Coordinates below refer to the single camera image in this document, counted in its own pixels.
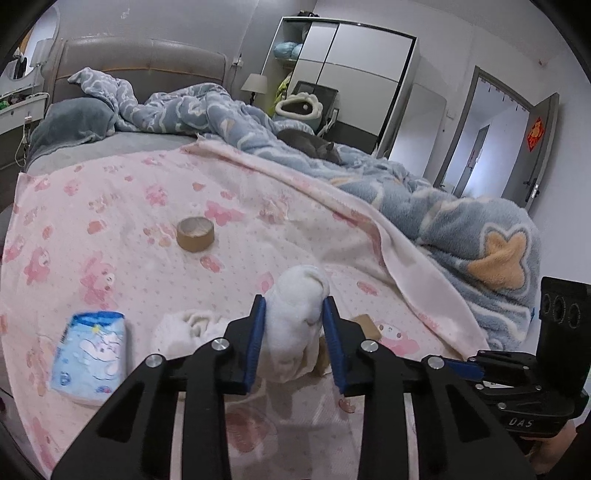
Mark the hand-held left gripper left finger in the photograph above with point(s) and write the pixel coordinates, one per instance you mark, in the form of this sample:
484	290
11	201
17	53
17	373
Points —
255	346

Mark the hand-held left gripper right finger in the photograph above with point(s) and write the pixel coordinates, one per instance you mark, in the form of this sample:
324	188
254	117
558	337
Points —
333	350

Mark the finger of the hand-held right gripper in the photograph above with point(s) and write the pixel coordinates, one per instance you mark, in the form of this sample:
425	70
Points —
461	367

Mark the brown cardboard piece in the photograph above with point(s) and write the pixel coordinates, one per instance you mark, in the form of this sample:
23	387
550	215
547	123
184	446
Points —
367	325

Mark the white sock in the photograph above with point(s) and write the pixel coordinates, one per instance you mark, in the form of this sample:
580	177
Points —
295	314
180	330

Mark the brown tape roll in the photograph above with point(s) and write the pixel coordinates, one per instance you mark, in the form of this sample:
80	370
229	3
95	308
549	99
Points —
194	243

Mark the blue tissue packet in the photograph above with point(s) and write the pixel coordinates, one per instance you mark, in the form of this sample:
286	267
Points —
87	364

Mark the person's right hand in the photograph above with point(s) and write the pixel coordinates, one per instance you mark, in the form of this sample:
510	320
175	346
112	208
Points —
554	454

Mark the pink printed blanket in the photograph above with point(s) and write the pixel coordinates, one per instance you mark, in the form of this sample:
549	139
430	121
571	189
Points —
138	258

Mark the blue fleece blanket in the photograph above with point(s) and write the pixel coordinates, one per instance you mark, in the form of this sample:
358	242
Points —
438	217

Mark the grey cat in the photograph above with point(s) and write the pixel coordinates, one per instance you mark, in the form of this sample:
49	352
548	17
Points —
304	141

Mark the dark grey door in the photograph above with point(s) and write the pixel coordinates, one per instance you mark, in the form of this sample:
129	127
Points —
547	152

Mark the red door ornament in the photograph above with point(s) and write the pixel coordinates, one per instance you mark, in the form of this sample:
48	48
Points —
535	134

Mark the white plush cat bed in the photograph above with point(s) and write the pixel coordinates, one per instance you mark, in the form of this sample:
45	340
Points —
300	98

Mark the black chair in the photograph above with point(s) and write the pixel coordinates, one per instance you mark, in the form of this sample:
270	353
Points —
323	92

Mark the yellow green plush toy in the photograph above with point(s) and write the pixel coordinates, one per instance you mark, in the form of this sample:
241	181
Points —
282	87

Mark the white shade bedside lamp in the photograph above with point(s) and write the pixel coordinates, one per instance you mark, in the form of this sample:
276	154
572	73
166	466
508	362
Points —
255	83

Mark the white and black wardrobe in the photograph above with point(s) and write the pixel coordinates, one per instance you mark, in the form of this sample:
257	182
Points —
360	69

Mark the grey blue pillow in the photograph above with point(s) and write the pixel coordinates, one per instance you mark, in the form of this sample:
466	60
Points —
69	122

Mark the blue plush toy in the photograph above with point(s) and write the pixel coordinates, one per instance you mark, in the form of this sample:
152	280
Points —
286	50

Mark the grey upholstered bed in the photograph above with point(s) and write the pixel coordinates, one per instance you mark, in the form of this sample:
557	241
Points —
138	57

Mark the white power strip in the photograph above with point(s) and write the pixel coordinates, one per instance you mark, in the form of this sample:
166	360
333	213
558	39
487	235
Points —
27	121

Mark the white dressing table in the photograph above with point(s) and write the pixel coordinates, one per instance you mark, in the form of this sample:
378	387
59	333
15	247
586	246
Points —
18	110

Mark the silver table lamp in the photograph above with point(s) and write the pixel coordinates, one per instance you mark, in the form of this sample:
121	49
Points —
44	55

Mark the round wall mirror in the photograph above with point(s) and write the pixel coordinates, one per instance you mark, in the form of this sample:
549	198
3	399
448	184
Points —
32	50

